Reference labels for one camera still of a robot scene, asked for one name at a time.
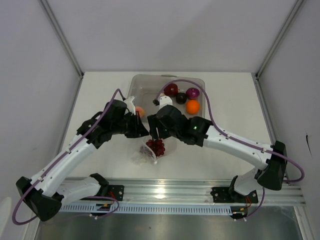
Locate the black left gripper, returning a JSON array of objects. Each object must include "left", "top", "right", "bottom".
[{"left": 111, "top": 111, "right": 149, "bottom": 138}]

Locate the yellow pink peach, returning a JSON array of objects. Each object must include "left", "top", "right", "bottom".
[{"left": 135, "top": 106, "right": 146, "bottom": 118}]

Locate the red grape bunch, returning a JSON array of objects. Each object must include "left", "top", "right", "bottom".
[{"left": 139, "top": 139, "right": 166, "bottom": 158}]

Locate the clear zip top bag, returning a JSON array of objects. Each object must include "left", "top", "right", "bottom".
[{"left": 127, "top": 137, "right": 179, "bottom": 166}]

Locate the dark red apple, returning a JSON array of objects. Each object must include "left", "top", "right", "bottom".
[{"left": 163, "top": 83, "right": 179, "bottom": 97}]

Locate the orange fruit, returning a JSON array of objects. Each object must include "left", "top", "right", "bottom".
[{"left": 185, "top": 99, "right": 200, "bottom": 115}]

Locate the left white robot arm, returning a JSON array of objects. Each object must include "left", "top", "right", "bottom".
[{"left": 16, "top": 96, "right": 149, "bottom": 222}]

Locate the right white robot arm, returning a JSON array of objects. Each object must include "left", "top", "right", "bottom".
[{"left": 147, "top": 105, "right": 287, "bottom": 203}]

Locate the clear grey plastic bin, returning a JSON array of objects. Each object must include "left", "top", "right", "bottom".
[{"left": 128, "top": 74, "right": 206, "bottom": 123}]

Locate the purple red onion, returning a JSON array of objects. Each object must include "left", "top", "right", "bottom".
[{"left": 185, "top": 87, "right": 200, "bottom": 100}]

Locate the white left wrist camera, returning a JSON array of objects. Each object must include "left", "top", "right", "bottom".
[{"left": 123, "top": 96, "right": 136, "bottom": 115}]

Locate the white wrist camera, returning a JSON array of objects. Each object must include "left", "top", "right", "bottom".
[
  {"left": 152, "top": 95, "right": 173, "bottom": 109},
  {"left": 123, "top": 96, "right": 136, "bottom": 115}
]

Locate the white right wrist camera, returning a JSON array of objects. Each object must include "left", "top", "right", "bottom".
[{"left": 152, "top": 95, "right": 173, "bottom": 109}]

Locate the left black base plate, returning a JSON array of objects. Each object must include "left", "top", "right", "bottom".
[{"left": 99, "top": 185, "right": 125, "bottom": 201}]

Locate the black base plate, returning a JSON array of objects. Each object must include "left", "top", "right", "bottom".
[
  {"left": 99, "top": 185, "right": 125, "bottom": 201},
  {"left": 210, "top": 186, "right": 259, "bottom": 204}
]

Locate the aluminium mounting rail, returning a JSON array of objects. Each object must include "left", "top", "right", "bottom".
[{"left": 59, "top": 176, "right": 307, "bottom": 207}]

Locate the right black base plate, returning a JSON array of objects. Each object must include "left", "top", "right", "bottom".
[{"left": 210, "top": 186, "right": 259, "bottom": 204}]

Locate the white slotted cable duct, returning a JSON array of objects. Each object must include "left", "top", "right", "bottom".
[{"left": 60, "top": 203, "right": 232, "bottom": 216}]

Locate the aluminium frame post right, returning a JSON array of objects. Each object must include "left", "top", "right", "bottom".
[{"left": 254, "top": 0, "right": 307, "bottom": 79}]

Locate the aluminium frame post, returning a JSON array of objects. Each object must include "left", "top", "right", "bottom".
[
  {"left": 38, "top": 0, "right": 84, "bottom": 78},
  {"left": 254, "top": 0, "right": 307, "bottom": 79}
]

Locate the aluminium frame post left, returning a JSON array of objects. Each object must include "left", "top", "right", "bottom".
[{"left": 38, "top": 0, "right": 84, "bottom": 78}]

